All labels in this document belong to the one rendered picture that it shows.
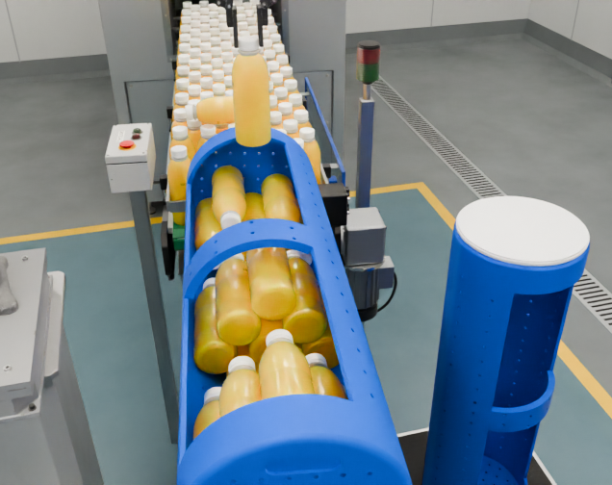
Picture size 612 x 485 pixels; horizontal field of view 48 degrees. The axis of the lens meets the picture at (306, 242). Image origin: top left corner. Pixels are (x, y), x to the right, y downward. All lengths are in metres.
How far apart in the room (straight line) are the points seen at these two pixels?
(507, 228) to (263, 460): 0.91
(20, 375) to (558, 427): 1.89
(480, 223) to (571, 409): 1.25
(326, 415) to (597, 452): 1.83
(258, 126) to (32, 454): 0.74
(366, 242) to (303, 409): 1.10
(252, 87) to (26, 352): 0.61
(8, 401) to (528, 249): 1.00
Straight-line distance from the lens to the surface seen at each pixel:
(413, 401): 2.55
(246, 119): 1.33
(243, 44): 1.30
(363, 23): 6.21
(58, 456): 1.44
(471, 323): 1.55
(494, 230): 1.52
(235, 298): 1.10
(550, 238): 1.53
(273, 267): 1.09
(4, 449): 1.41
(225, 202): 1.38
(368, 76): 1.95
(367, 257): 1.88
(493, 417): 1.70
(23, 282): 1.36
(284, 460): 0.80
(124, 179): 1.75
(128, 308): 3.05
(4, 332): 1.25
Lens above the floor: 1.81
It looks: 32 degrees down
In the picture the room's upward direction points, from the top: 1 degrees counter-clockwise
